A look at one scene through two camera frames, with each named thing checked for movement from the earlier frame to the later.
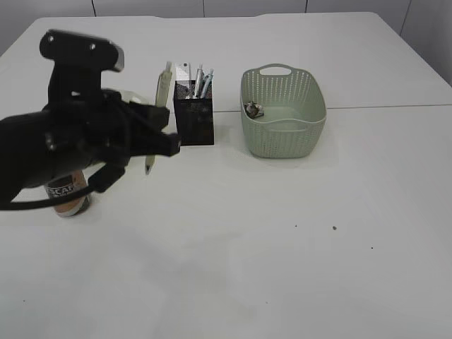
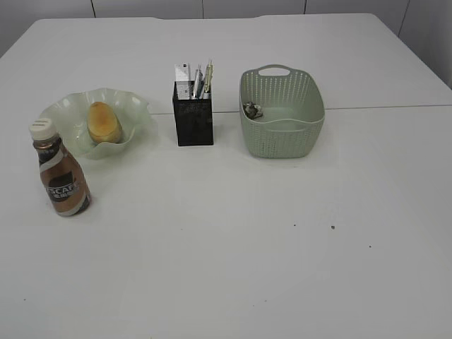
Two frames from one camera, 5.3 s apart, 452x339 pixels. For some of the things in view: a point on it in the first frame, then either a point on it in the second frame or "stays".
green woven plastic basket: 294,104 stays
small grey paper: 253,109 stays
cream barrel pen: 162,99 -> 208,79
